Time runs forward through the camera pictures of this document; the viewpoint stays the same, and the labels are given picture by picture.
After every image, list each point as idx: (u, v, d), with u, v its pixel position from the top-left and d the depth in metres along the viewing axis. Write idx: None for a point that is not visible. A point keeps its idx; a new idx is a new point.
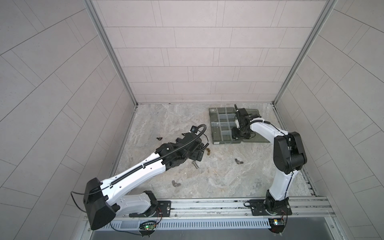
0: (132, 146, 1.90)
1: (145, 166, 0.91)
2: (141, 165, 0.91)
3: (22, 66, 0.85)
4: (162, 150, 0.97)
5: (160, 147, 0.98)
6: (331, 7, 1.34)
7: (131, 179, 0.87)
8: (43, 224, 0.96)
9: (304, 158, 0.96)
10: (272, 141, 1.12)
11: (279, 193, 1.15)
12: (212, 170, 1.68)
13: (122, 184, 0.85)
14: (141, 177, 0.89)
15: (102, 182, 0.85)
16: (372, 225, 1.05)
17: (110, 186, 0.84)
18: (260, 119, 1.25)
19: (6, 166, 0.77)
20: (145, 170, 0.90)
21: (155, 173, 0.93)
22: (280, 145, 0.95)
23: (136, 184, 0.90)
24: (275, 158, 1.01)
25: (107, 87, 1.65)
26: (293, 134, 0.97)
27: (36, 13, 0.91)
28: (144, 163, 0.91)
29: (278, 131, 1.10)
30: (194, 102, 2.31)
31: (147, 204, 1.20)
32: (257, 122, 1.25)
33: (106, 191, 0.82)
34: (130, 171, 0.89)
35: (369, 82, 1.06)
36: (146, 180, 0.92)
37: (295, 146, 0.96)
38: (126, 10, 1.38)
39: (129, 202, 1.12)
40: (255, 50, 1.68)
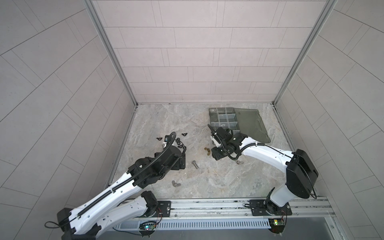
0: (132, 147, 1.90)
1: (114, 191, 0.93)
2: (109, 190, 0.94)
3: (21, 66, 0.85)
4: (135, 169, 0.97)
5: (132, 166, 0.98)
6: (331, 7, 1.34)
7: (99, 206, 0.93)
8: (43, 224, 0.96)
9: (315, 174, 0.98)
10: (277, 165, 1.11)
11: (283, 201, 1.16)
12: (212, 170, 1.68)
13: (90, 214, 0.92)
14: (110, 203, 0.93)
15: (71, 212, 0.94)
16: (372, 225, 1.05)
17: (78, 216, 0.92)
18: (254, 142, 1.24)
19: (6, 166, 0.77)
20: (114, 194, 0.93)
21: (129, 193, 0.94)
22: (297, 175, 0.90)
23: (107, 209, 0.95)
24: (291, 186, 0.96)
25: (107, 88, 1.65)
26: (299, 154, 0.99)
27: (36, 14, 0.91)
28: (112, 188, 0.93)
29: (281, 154, 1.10)
30: (194, 102, 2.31)
31: (134, 211, 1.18)
32: (253, 147, 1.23)
33: (73, 222, 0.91)
34: (98, 198, 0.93)
35: (369, 82, 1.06)
36: (117, 203, 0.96)
37: (306, 165, 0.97)
38: (126, 10, 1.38)
39: (114, 217, 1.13)
40: (255, 50, 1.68)
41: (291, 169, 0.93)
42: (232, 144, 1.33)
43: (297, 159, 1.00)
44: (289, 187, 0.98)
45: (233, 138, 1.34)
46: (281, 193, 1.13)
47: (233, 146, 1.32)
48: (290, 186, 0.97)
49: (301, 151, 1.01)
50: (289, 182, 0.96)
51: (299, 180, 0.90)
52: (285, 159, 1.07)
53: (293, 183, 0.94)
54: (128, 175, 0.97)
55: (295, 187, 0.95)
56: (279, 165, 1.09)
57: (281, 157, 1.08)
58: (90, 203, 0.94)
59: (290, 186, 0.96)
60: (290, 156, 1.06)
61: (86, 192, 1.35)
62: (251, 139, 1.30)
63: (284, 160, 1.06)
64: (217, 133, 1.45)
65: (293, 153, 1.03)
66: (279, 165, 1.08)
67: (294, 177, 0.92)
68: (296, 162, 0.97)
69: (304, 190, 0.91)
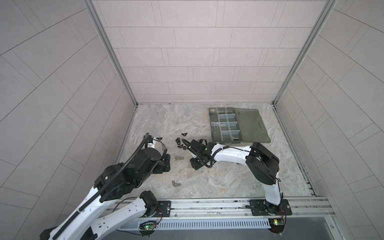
0: (132, 147, 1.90)
1: (82, 210, 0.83)
2: (77, 211, 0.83)
3: (22, 66, 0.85)
4: (102, 181, 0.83)
5: (98, 178, 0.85)
6: (331, 7, 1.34)
7: (72, 227, 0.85)
8: (43, 224, 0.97)
9: (275, 160, 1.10)
10: (242, 162, 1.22)
11: (276, 198, 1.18)
12: (212, 170, 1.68)
13: (65, 235, 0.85)
14: (84, 221, 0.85)
15: (49, 234, 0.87)
16: (372, 225, 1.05)
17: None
18: (219, 148, 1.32)
19: (6, 166, 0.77)
20: (84, 213, 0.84)
21: (99, 209, 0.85)
22: (256, 165, 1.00)
23: (84, 225, 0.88)
24: (258, 176, 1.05)
25: (107, 88, 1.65)
26: (256, 146, 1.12)
27: (36, 14, 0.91)
28: (79, 209, 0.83)
29: (242, 150, 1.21)
30: (194, 102, 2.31)
31: (132, 214, 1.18)
32: (219, 151, 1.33)
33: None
34: (68, 220, 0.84)
35: (369, 82, 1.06)
36: (93, 217, 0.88)
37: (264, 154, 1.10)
38: (126, 10, 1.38)
39: (111, 223, 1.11)
40: (255, 50, 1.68)
41: (250, 161, 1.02)
42: (205, 154, 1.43)
43: (256, 151, 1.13)
44: (256, 177, 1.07)
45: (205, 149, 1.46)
46: (271, 190, 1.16)
47: (207, 156, 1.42)
48: (257, 177, 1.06)
49: (257, 143, 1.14)
50: (254, 173, 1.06)
51: (258, 169, 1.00)
52: (244, 153, 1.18)
53: (258, 174, 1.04)
54: (96, 189, 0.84)
55: (260, 177, 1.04)
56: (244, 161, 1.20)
57: (242, 153, 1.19)
58: (63, 225, 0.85)
59: (257, 177, 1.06)
60: (247, 150, 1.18)
61: (86, 192, 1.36)
62: (217, 144, 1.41)
63: (244, 155, 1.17)
64: (191, 146, 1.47)
65: (251, 146, 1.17)
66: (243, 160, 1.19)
67: (254, 167, 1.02)
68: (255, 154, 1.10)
69: (267, 176, 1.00)
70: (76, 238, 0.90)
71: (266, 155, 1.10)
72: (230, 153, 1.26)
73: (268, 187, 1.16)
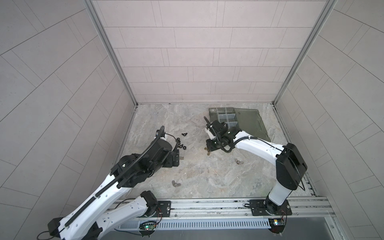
0: (132, 147, 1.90)
1: (98, 196, 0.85)
2: (93, 197, 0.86)
3: (21, 66, 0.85)
4: (118, 169, 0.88)
5: (115, 167, 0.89)
6: (331, 7, 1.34)
7: (85, 215, 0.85)
8: (43, 224, 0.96)
9: (303, 166, 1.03)
10: (268, 158, 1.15)
11: (281, 200, 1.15)
12: (212, 170, 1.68)
13: (78, 222, 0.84)
14: (97, 209, 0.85)
15: (61, 221, 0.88)
16: (372, 225, 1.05)
17: (67, 226, 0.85)
18: (246, 137, 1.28)
19: (6, 166, 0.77)
20: (99, 200, 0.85)
21: (114, 197, 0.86)
22: (286, 166, 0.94)
23: (97, 214, 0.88)
24: (282, 178, 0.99)
25: (107, 88, 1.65)
26: (289, 148, 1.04)
27: (36, 14, 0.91)
28: (95, 195, 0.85)
29: (272, 147, 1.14)
30: (194, 102, 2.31)
31: (136, 210, 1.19)
32: (245, 140, 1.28)
33: (63, 232, 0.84)
34: (83, 206, 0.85)
35: (369, 82, 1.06)
36: (106, 207, 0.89)
37: (295, 158, 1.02)
38: (126, 10, 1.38)
39: (115, 219, 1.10)
40: (255, 50, 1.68)
41: (280, 161, 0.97)
42: (226, 137, 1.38)
43: (287, 153, 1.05)
44: (278, 179, 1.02)
45: (227, 132, 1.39)
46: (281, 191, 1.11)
47: (227, 140, 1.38)
48: (280, 178, 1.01)
49: (291, 145, 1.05)
50: (279, 173, 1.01)
51: (286, 171, 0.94)
52: (275, 151, 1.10)
53: (282, 175, 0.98)
54: (112, 176, 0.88)
55: (283, 179, 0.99)
56: (270, 158, 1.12)
57: (273, 150, 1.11)
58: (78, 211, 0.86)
59: (280, 178, 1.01)
60: (281, 149, 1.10)
61: (86, 192, 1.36)
62: (243, 132, 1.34)
63: (275, 152, 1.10)
64: (212, 125, 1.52)
65: (284, 147, 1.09)
66: (270, 158, 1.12)
67: (282, 168, 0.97)
68: (286, 155, 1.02)
69: (292, 181, 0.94)
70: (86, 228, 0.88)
71: (298, 160, 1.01)
72: (258, 146, 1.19)
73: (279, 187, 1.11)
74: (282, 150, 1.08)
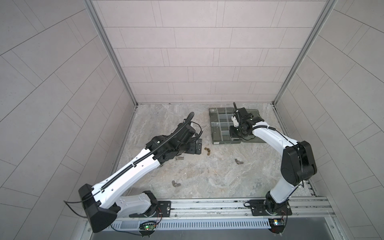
0: (132, 146, 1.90)
1: (136, 164, 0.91)
2: (131, 164, 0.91)
3: (22, 66, 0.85)
4: (153, 144, 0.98)
5: (150, 142, 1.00)
6: (331, 7, 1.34)
7: (122, 180, 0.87)
8: (43, 224, 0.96)
9: (314, 168, 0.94)
10: (278, 150, 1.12)
11: (281, 198, 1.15)
12: (212, 170, 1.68)
13: (114, 187, 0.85)
14: (133, 177, 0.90)
15: (93, 187, 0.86)
16: (372, 225, 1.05)
17: (102, 190, 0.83)
18: (265, 125, 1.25)
19: (6, 166, 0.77)
20: (136, 168, 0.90)
21: (148, 168, 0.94)
22: (290, 157, 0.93)
23: (129, 184, 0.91)
24: (285, 169, 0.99)
25: (107, 88, 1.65)
26: (303, 145, 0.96)
27: (36, 14, 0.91)
28: (135, 162, 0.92)
29: (286, 140, 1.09)
30: (194, 102, 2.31)
31: (146, 203, 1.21)
32: (263, 128, 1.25)
33: (97, 196, 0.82)
34: (121, 172, 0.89)
35: (369, 82, 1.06)
36: (138, 179, 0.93)
37: (306, 157, 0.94)
38: (126, 10, 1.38)
39: (129, 203, 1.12)
40: (255, 50, 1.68)
41: (289, 152, 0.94)
42: (247, 123, 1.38)
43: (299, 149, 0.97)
44: (283, 170, 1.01)
45: (250, 119, 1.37)
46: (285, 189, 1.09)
47: (248, 125, 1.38)
48: (283, 170, 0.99)
49: (306, 143, 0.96)
50: (284, 165, 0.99)
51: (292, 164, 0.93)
52: (286, 143, 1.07)
53: (286, 167, 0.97)
54: (147, 150, 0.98)
55: (286, 170, 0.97)
56: (279, 149, 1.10)
57: (285, 142, 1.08)
58: (114, 176, 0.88)
59: (283, 170, 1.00)
60: (293, 143, 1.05)
61: None
62: (264, 121, 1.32)
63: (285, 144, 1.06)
64: (238, 111, 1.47)
65: (298, 143, 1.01)
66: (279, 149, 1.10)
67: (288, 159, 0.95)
68: (297, 150, 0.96)
69: (294, 175, 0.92)
70: (117, 197, 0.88)
71: (307, 160, 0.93)
72: (272, 135, 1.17)
73: (284, 184, 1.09)
74: (295, 144, 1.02)
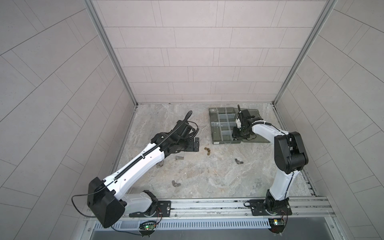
0: (132, 146, 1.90)
1: (145, 156, 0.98)
2: (140, 156, 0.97)
3: (21, 66, 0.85)
4: (157, 139, 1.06)
5: (155, 136, 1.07)
6: (331, 7, 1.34)
7: (134, 170, 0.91)
8: (43, 224, 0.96)
9: (305, 158, 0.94)
10: (272, 141, 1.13)
11: (279, 194, 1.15)
12: (212, 170, 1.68)
13: (126, 177, 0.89)
14: (143, 167, 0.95)
15: (105, 180, 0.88)
16: (372, 225, 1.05)
17: (115, 180, 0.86)
18: (262, 121, 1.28)
19: (6, 166, 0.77)
20: (145, 159, 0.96)
21: (155, 160, 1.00)
22: (279, 144, 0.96)
23: (139, 175, 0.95)
24: (276, 157, 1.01)
25: (107, 88, 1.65)
26: (293, 134, 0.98)
27: (36, 14, 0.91)
28: (144, 153, 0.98)
29: (278, 131, 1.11)
30: (194, 102, 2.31)
31: (149, 200, 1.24)
32: (260, 123, 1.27)
33: (110, 186, 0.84)
34: (132, 163, 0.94)
35: (369, 82, 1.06)
36: (147, 170, 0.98)
37: (296, 146, 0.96)
38: (126, 10, 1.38)
39: (134, 199, 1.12)
40: (255, 50, 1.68)
41: (278, 139, 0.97)
42: (248, 121, 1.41)
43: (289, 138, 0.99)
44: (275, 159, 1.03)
45: (251, 118, 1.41)
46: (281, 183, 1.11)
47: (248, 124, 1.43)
48: (275, 159, 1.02)
49: (297, 133, 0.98)
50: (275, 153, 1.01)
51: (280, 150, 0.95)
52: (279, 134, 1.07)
53: (276, 155, 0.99)
54: (152, 144, 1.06)
55: (277, 158, 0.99)
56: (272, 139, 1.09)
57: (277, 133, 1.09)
58: (125, 167, 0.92)
59: (275, 159, 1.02)
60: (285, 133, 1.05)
61: (87, 192, 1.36)
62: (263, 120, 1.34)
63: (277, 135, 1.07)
64: (242, 111, 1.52)
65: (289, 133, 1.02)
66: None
67: (277, 146, 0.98)
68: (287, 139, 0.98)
69: (283, 161, 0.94)
70: (128, 187, 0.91)
71: (298, 148, 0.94)
72: (266, 129, 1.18)
73: (280, 178, 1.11)
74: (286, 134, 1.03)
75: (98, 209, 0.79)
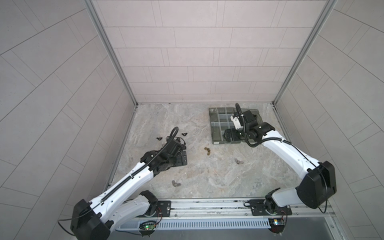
0: (132, 147, 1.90)
1: (133, 176, 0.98)
2: (129, 176, 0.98)
3: (21, 66, 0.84)
4: (147, 158, 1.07)
5: (144, 156, 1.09)
6: (331, 7, 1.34)
7: (121, 191, 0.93)
8: (43, 224, 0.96)
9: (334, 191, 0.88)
10: (297, 170, 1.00)
11: (283, 202, 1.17)
12: (212, 170, 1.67)
13: (113, 199, 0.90)
14: (131, 188, 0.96)
15: (91, 201, 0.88)
16: (372, 225, 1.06)
17: (101, 202, 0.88)
18: (280, 138, 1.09)
19: (6, 166, 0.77)
20: (133, 180, 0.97)
21: (144, 179, 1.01)
22: (314, 183, 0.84)
23: (127, 195, 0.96)
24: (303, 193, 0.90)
25: (107, 88, 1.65)
26: (325, 167, 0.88)
27: (36, 13, 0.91)
28: (132, 173, 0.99)
29: (306, 160, 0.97)
30: (194, 102, 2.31)
31: (145, 204, 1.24)
32: (277, 141, 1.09)
33: (97, 208, 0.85)
34: (120, 183, 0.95)
35: (370, 82, 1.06)
36: (135, 189, 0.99)
37: (328, 180, 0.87)
38: (126, 10, 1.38)
39: (123, 213, 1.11)
40: (255, 50, 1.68)
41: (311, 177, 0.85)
42: (255, 131, 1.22)
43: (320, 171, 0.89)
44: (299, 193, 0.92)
45: (258, 126, 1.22)
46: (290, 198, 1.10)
47: (255, 134, 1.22)
48: (301, 193, 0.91)
49: (329, 164, 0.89)
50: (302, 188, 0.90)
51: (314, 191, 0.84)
52: (308, 166, 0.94)
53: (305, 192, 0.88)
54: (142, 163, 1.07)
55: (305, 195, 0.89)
56: (298, 169, 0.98)
57: (305, 163, 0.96)
58: (113, 189, 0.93)
59: (300, 193, 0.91)
60: (315, 165, 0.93)
61: (86, 192, 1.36)
62: (276, 133, 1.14)
63: (307, 167, 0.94)
64: (244, 115, 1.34)
65: (320, 165, 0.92)
66: (299, 170, 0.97)
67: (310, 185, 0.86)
68: (319, 173, 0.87)
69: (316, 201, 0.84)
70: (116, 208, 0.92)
71: (329, 183, 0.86)
72: (289, 153, 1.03)
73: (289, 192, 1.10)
74: (316, 166, 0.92)
75: (82, 234, 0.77)
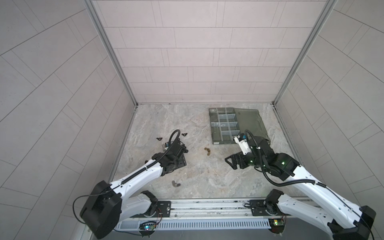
0: (132, 147, 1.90)
1: (148, 168, 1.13)
2: (144, 167, 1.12)
3: (21, 66, 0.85)
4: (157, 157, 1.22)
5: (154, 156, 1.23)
6: (331, 8, 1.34)
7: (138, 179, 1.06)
8: (43, 224, 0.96)
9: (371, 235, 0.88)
10: (337, 218, 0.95)
11: (288, 210, 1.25)
12: (212, 170, 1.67)
13: (131, 183, 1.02)
14: (145, 178, 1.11)
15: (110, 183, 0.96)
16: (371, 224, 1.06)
17: (121, 185, 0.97)
18: (314, 181, 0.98)
19: (5, 166, 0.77)
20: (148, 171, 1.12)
21: (155, 173, 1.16)
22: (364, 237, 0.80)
23: (140, 184, 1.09)
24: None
25: (107, 88, 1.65)
26: (367, 214, 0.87)
27: (36, 14, 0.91)
28: (147, 166, 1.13)
29: (347, 207, 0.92)
30: (194, 102, 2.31)
31: (147, 202, 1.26)
32: (309, 185, 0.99)
33: (117, 189, 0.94)
34: (137, 172, 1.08)
35: (370, 82, 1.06)
36: (146, 180, 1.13)
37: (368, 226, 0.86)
38: (126, 10, 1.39)
39: (129, 205, 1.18)
40: (255, 50, 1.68)
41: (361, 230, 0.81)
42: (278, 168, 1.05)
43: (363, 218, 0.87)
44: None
45: (281, 162, 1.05)
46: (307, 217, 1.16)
47: (279, 171, 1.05)
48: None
49: (370, 210, 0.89)
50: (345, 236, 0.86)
51: None
52: (353, 217, 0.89)
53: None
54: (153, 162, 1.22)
55: None
56: (340, 219, 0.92)
57: (348, 213, 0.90)
58: (130, 175, 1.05)
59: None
60: (359, 214, 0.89)
61: (86, 192, 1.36)
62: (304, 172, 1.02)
63: (352, 218, 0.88)
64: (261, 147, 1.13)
65: (362, 212, 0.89)
66: (341, 219, 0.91)
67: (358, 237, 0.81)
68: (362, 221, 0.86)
69: None
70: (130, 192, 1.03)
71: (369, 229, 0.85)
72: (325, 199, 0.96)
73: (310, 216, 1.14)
74: (360, 215, 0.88)
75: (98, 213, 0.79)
